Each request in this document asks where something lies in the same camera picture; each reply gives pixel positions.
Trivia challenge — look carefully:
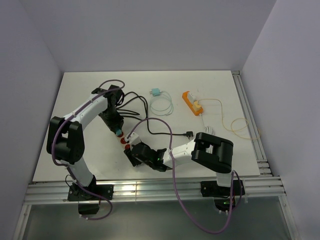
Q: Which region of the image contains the orange power strip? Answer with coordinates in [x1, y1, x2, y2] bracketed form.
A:
[182, 91, 204, 116]

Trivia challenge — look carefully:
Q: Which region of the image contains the beige red power strip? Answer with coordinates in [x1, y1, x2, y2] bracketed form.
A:
[115, 131, 131, 152]

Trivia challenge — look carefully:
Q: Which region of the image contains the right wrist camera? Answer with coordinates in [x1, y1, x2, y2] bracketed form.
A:
[124, 132, 141, 146]

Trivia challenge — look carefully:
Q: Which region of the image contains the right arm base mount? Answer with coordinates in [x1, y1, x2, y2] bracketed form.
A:
[200, 180, 246, 212]

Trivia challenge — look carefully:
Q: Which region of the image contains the dark teal charger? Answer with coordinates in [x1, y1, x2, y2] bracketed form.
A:
[115, 128, 123, 137]

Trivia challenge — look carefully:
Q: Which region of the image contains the white dual usb charger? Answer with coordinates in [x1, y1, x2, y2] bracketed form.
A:
[187, 91, 197, 105]

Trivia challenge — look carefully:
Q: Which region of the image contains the light teal charger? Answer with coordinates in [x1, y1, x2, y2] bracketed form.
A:
[149, 88, 161, 97]

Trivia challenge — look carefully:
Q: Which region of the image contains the aluminium front rail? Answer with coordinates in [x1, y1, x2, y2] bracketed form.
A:
[23, 176, 286, 205]

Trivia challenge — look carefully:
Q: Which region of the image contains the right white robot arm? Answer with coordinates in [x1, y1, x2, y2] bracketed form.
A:
[124, 132, 234, 195]

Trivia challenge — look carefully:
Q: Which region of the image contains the black power cable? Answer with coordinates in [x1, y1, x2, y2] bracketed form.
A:
[117, 91, 195, 139]

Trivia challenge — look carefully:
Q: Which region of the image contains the aluminium right rail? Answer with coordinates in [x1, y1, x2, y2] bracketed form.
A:
[231, 71, 273, 177]

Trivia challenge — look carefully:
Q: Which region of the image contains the tan yellow charger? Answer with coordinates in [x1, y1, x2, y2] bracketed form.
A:
[192, 101, 202, 112]

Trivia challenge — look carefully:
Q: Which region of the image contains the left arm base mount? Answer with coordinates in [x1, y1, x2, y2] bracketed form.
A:
[67, 183, 114, 219]

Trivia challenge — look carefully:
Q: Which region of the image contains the yellow thin cable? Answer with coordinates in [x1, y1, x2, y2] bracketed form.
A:
[198, 98, 262, 141]

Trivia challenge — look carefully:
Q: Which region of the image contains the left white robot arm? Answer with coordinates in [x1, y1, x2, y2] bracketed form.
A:
[46, 85, 124, 200]

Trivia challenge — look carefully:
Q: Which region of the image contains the aluminium rail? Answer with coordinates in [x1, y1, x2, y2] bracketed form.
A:
[231, 71, 273, 177]
[23, 176, 286, 205]

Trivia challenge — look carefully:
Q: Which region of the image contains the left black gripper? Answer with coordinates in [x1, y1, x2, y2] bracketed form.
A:
[98, 107, 124, 133]

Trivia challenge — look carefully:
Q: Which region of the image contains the white power strip cable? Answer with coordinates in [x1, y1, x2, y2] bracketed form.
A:
[199, 112, 216, 137]

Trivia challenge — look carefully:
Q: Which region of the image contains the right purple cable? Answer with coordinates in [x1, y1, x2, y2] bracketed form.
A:
[127, 117, 243, 234]

